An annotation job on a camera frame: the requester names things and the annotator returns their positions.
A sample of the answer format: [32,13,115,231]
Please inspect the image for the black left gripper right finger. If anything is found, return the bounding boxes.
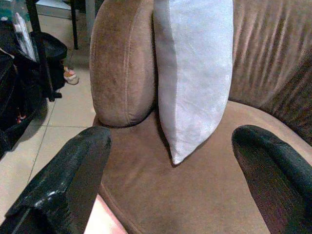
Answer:
[231,124,312,234]

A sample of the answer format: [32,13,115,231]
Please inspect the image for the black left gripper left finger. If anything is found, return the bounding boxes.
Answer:
[0,126,113,234]

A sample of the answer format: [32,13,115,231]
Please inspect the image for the pink square pillow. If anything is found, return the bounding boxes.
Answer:
[83,194,129,234]

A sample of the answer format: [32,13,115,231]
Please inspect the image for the brown round velvet sofa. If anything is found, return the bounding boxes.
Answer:
[89,0,312,234]

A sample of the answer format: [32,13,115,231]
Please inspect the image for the grey square pillow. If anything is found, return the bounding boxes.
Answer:
[153,0,234,165]

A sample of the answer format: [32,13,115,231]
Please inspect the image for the black bag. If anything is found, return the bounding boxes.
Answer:
[0,17,68,159]

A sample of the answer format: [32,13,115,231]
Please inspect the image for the black metal stand leg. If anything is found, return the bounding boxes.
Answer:
[25,0,62,102]

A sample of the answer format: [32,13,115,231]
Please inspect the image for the white plastic sheet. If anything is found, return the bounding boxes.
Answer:
[13,12,38,62]

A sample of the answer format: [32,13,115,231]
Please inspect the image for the white table black legs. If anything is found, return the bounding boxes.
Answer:
[70,0,79,50]

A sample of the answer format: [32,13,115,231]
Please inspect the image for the white box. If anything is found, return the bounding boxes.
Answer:
[35,0,74,20]

